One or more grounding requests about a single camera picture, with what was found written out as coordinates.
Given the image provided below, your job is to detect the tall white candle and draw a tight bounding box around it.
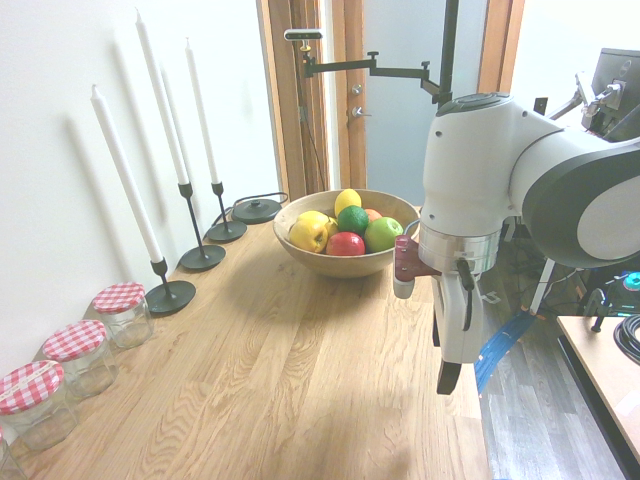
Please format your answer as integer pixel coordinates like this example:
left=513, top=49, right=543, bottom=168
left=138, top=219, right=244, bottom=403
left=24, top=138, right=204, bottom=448
left=134, top=8, right=191, bottom=186
left=90, top=84, right=165, bottom=265
left=184, top=37, right=220, bottom=185

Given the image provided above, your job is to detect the yellow lemon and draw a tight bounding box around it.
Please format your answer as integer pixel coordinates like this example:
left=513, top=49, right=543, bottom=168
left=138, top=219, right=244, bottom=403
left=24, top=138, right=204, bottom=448
left=333, top=188, right=363, bottom=218

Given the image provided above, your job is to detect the black candle holder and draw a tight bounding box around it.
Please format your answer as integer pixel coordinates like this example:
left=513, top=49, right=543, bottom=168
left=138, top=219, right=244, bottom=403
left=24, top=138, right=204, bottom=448
left=144, top=257, right=197, bottom=317
left=205, top=181, right=248, bottom=245
left=177, top=182, right=227, bottom=273

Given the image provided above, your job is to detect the wooden side table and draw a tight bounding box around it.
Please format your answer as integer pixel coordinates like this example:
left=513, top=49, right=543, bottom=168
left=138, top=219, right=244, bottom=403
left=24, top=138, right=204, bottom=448
left=556, top=313, right=640, bottom=467

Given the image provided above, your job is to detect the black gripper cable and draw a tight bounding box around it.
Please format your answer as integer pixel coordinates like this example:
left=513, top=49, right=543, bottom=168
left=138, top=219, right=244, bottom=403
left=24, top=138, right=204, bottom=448
left=456, top=256, right=476, bottom=332

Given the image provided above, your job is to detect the black stand pole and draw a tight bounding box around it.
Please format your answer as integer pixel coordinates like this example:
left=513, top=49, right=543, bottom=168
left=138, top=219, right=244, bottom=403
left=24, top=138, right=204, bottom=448
left=438, top=0, right=460, bottom=105

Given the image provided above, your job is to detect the wooden fruit bowl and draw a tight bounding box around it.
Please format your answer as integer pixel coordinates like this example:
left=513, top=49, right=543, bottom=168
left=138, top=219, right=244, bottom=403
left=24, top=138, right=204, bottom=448
left=272, top=188, right=422, bottom=280

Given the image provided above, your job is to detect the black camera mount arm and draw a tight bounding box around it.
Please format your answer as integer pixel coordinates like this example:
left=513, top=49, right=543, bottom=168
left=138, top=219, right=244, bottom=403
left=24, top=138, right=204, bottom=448
left=298, top=42, right=452, bottom=105

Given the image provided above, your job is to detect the grey exterior camera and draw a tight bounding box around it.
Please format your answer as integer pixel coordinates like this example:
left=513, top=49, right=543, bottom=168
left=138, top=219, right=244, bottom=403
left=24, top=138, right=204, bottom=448
left=283, top=28, right=326, bottom=43

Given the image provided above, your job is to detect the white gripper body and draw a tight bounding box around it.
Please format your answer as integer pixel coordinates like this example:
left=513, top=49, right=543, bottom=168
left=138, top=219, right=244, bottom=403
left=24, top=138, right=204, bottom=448
left=431, top=271, right=484, bottom=366

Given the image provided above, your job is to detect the red-mounted grey wrist camera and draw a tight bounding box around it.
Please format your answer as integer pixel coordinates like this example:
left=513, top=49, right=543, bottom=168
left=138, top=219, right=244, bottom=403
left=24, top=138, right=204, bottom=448
left=392, top=235, right=444, bottom=301

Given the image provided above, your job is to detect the yellow apple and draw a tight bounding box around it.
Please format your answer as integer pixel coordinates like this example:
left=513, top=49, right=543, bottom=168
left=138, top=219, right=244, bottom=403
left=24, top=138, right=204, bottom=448
left=288, top=210, right=332, bottom=254

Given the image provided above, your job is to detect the glass jar red checkered lid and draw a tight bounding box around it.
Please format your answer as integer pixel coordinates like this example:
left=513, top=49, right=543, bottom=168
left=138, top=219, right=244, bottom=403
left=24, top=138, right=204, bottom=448
left=41, top=319, right=121, bottom=400
left=0, top=359, right=80, bottom=452
left=91, top=281, right=155, bottom=350

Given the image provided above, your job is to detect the black coiled cable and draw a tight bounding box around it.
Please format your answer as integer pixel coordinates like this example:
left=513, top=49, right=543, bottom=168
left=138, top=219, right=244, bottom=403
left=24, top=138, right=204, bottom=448
left=613, top=313, right=640, bottom=367

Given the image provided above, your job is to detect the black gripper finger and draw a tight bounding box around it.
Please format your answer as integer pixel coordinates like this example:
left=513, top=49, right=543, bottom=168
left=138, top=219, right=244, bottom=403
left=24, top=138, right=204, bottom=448
left=436, top=359, right=464, bottom=396

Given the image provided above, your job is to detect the green lemon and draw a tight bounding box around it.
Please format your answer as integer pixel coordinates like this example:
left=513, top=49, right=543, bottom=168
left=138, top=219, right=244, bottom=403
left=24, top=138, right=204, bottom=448
left=337, top=204, right=371, bottom=237

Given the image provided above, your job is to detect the black computer monitor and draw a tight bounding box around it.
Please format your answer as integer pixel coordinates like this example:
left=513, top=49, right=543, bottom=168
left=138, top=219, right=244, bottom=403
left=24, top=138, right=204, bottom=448
left=591, top=47, right=640, bottom=143

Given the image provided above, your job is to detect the red apple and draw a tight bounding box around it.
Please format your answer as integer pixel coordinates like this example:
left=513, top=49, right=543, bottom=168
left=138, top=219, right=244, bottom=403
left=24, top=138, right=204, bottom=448
left=325, top=231, right=367, bottom=258

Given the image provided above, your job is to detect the black round lid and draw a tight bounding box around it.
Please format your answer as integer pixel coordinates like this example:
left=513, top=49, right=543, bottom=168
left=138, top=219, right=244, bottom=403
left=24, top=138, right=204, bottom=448
left=231, top=198, right=282, bottom=224

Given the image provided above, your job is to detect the green apple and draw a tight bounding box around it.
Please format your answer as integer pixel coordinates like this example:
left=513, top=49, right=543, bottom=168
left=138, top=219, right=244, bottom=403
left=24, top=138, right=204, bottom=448
left=363, top=216, right=405, bottom=254

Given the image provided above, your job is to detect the door with silver lock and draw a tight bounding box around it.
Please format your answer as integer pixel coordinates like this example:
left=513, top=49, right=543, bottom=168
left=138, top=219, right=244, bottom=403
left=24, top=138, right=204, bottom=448
left=344, top=0, right=489, bottom=207

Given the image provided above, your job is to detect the blue cable bundle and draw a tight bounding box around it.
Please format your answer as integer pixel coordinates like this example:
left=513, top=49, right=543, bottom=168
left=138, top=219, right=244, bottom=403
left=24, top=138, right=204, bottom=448
left=473, top=308, right=532, bottom=398

